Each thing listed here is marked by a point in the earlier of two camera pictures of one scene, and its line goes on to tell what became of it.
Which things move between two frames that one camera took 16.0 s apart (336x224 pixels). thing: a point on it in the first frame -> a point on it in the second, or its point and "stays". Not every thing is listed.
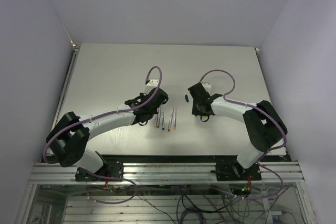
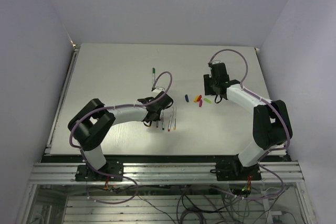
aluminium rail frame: x=273 y=173 stays
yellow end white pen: x=175 y=119 stays
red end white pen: x=170 y=120 stays
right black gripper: x=195 y=112 -> x=208 y=91
